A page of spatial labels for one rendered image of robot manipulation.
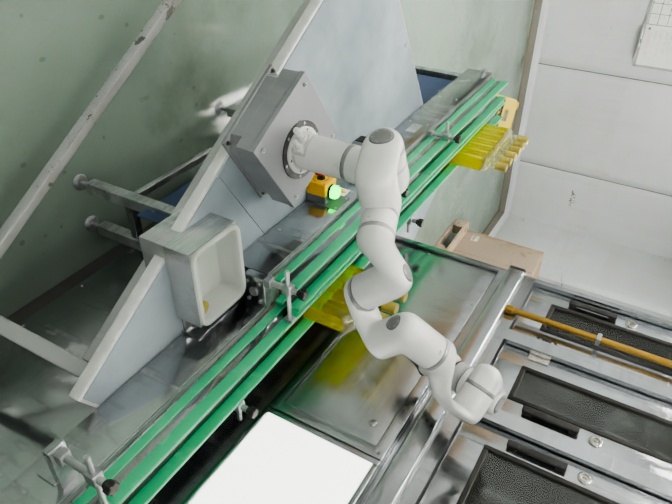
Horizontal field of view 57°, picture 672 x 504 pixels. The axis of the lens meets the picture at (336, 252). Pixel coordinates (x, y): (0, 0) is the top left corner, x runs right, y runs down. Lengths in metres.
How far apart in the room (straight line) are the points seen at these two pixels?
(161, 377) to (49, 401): 0.44
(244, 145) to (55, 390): 0.88
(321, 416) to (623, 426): 0.80
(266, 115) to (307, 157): 0.14
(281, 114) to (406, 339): 0.63
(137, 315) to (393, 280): 0.61
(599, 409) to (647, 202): 6.11
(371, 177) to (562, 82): 6.24
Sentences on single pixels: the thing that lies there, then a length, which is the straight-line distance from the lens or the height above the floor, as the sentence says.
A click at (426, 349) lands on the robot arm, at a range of 1.33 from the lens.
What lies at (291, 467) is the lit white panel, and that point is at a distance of 1.57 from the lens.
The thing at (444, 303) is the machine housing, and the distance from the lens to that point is 2.06.
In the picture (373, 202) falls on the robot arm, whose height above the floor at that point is 1.17.
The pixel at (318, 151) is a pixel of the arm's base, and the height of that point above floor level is 0.95.
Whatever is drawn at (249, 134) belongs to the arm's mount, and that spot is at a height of 0.81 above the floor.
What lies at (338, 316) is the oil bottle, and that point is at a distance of 1.70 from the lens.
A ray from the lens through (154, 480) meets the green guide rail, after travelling 1.49.
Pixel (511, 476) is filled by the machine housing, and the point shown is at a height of 1.60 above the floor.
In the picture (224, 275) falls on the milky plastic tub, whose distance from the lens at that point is 1.66.
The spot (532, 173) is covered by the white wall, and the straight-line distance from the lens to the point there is 7.98.
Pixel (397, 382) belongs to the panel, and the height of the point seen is 1.24.
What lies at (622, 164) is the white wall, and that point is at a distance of 7.71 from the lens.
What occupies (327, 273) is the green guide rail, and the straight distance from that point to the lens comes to 1.79.
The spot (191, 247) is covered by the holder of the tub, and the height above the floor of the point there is 0.81.
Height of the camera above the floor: 1.70
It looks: 25 degrees down
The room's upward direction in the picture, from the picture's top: 109 degrees clockwise
